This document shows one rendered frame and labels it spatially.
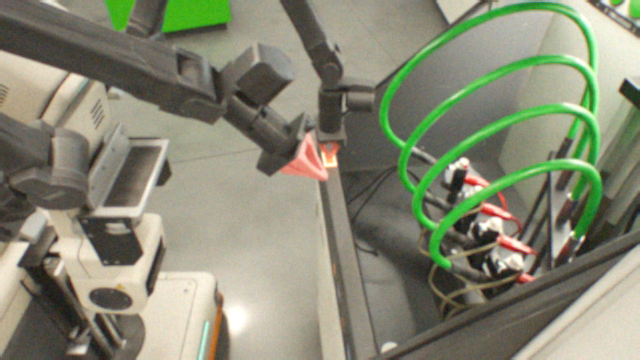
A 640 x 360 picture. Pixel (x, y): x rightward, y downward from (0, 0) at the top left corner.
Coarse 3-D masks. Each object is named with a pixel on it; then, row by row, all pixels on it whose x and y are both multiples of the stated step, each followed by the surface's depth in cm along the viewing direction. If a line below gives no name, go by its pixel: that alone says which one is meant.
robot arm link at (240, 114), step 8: (240, 96) 60; (232, 104) 60; (240, 104) 61; (248, 104) 61; (256, 104) 62; (232, 112) 61; (240, 112) 61; (248, 112) 61; (256, 112) 62; (232, 120) 62; (240, 120) 61; (248, 120) 61; (240, 128) 63
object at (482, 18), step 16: (480, 16) 67; (496, 16) 67; (576, 16) 68; (448, 32) 68; (592, 32) 70; (432, 48) 69; (592, 48) 72; (416, 64) 71; (592, 64) 74; (400, 80) 73; (384, 96) 75; (384, 112) 77; (384, 128) 79; (576, 128) 83; (400, 144) 82
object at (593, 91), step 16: (512, 64) 64; (528, 64) 63; (544, 64) 64; (560, 64) 64; (576, 64) 64; (480, 80) 65; (592, 80) 67; (464, 96) 66; (592, 96) 69; (432, 112) 68; (592, 112) 71; (416, 128) 70; (400, 160) 74; (400, 176) 76; (560, 176) 82; (448, 208) 83
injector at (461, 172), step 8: (464, 168) 87; (456, 176) 89; (464, 176) 88; (440, 184) 91; (448, 184) 91; (456, 184) 90; (464, 184) 91; (456, 192) 91; (448, 200) 94; (456, 200) 94
